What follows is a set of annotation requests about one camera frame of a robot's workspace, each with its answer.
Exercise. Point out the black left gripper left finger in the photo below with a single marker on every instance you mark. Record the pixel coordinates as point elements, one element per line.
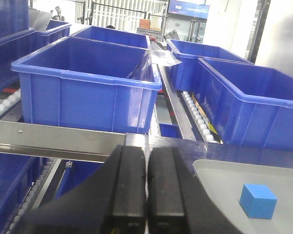
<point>110,201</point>

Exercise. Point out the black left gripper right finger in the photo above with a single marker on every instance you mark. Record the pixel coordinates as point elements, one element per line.
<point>177,202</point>

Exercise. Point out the blue foam cube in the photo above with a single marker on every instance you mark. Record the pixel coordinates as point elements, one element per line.
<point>258,201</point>

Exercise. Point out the blue bin lower shelf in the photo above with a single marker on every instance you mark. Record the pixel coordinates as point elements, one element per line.
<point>17,174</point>

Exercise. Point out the white roller track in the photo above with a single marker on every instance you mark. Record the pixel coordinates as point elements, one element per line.
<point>198,120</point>

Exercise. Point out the blue bin front left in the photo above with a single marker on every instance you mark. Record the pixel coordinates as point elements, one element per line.
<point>89,84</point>

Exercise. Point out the blue bin front right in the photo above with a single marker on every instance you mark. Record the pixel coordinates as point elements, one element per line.
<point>247,104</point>

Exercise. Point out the clear plastic bag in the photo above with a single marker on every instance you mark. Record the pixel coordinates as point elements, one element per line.
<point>161,57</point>

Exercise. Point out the blue bin rear left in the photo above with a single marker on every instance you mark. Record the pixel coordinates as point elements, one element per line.
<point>113,36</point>

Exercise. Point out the blue bin far left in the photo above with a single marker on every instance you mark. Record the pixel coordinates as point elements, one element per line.
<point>18,39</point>

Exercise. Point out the steel centre divider rail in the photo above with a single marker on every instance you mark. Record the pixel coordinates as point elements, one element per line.
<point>180,121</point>

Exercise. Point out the steel shelf front rail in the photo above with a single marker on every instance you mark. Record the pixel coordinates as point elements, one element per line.
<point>57,142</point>

